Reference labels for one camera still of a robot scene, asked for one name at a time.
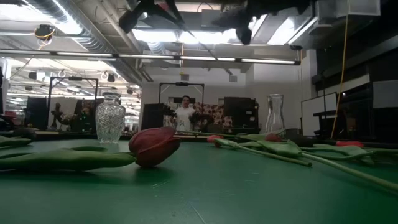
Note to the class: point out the slim clear glass vase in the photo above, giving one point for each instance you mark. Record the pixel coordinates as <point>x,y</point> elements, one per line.
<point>275,115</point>

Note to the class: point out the silver ventilation duct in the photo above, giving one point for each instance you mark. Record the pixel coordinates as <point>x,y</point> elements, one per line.
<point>93,42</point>

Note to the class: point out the black gantry frame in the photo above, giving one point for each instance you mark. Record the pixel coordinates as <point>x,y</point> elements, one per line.
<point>182,83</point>
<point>74,78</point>

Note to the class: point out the red artificial tulip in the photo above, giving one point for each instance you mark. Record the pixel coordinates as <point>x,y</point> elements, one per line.
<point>349,143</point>
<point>281,148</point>
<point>214,138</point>
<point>154,146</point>

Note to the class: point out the person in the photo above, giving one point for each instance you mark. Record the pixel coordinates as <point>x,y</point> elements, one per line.
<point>184,116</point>

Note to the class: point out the white ceiling duct box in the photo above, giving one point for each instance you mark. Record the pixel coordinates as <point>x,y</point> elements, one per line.
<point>348,7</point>

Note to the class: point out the green table mat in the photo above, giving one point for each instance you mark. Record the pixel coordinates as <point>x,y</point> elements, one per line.
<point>217,193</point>

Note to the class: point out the black cabinet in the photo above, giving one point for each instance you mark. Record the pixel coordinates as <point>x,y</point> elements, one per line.
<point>239,109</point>

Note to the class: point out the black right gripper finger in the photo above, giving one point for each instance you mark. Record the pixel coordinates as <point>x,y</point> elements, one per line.
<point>231,20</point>
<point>244,35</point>

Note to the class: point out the grey waste bin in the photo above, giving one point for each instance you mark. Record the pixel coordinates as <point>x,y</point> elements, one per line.
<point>292,133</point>

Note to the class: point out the whiteboard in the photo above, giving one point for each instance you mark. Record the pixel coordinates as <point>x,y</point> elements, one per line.
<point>317,115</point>

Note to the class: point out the black aluminium table frame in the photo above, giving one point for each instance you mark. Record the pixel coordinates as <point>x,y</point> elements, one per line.
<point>196,139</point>

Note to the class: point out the black partition panel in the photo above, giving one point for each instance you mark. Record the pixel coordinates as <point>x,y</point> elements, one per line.
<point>152,116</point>
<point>36,112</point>

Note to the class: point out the red white patterned cloth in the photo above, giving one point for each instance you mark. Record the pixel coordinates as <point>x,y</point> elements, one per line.
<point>214,113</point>

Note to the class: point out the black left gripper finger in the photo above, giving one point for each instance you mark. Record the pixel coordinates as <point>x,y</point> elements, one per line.
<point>132,19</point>
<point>178,15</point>

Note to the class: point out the cut crystal glass vase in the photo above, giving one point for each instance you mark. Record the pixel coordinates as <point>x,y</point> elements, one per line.
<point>110,121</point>

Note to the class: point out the grey wall vent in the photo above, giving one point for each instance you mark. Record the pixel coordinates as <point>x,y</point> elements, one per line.
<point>233,78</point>
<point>184,77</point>

